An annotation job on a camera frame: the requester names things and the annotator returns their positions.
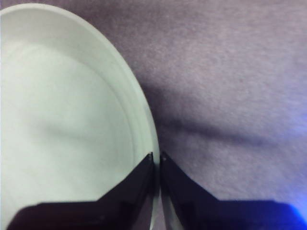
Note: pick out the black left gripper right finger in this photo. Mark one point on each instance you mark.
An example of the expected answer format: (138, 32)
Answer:
(216, 213)

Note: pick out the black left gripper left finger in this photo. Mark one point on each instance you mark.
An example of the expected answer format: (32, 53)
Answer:
(96, 213)

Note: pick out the green plate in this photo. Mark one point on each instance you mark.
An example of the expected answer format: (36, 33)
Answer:
(60, 119)

